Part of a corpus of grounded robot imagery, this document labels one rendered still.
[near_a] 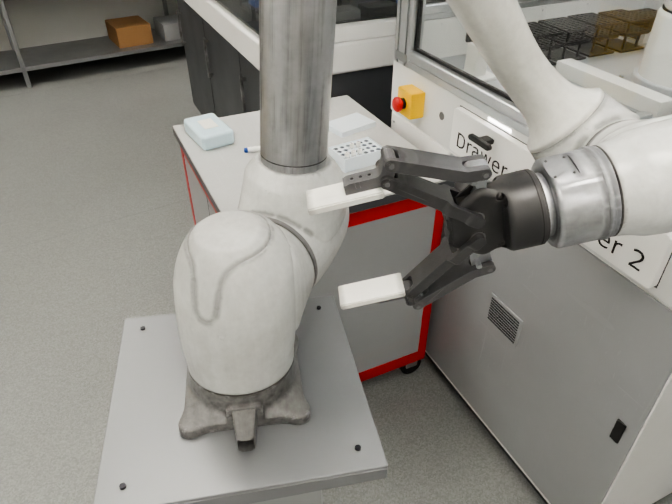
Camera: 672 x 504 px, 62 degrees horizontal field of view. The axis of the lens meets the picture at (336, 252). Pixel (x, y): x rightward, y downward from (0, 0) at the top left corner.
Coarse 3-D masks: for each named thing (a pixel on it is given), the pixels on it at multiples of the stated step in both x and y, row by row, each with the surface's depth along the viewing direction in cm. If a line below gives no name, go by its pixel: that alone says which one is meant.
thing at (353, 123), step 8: (336, 120) 165; (344, 120) 164; (352, 120) 164; (360, 120) 164; (368, 120) 164; (336, 128) 160; (344, 128) 160; (352, 128) 160; (360, 128) 162; (368, 128) 164; (344, 136) 159
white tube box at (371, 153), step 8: (344, 144) 147; (360, 144) 147; (368, 144) 147; (376, 144) 147; (328, 152) 146; (336, 152) 144; (344, 152) 144; (368, 152) 144; (376, 152) 144; (336, 160) 144; (344, 160) 140; (352, 160) 141; (360, 160) 143; (368, 160) 144; (376, 160) 145; (344, 168) 141; (352, 168) 143; (360, 168) 144
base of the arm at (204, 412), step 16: (192, 384) 78; (288, 384) 80; (192, 400) 79; (208, 400) 77; (224, 400) 76; (240, 400) 75; (256, 400) 76; (272, 400) 78; (288, 400) 79; (304, 400) 80; (192, 416) 77; (208, 416) 77; (224, 416) 77; (240, 416) 75; (256, 416) 76; (272, 416) 77; (288, 416) 78; (304, 416) 78; (192, 432) 75; (208, 432) 77; (240, 432) 73; (256, 432) 75; (240, 448) 74
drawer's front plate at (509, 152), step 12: (456, 108) 133; (456, 120) 134; (468, 120) 130; (480, 120) 127; (456, 132) 136; (468, 132) 131; (480, 132) 127; (492, 132) 124; (504, 132) 122; (456, 144) 137; (492, 144) 125; (504, 144) 121; (516, 144) 118; (492, 156) 126; (504, 156) 122; (516, 156) 118; (528, 156) 115; (516, 168) 119; (528, 168) 116
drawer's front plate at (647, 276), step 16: (624, 240) 99; (640, 240) 96; (656, 240) 93; (608, 256) 103; (624, 256) 99; (640, 256) 96; (656, 256) 93; (624, 272) 100; (640, 272) 97; (656, 272) 94
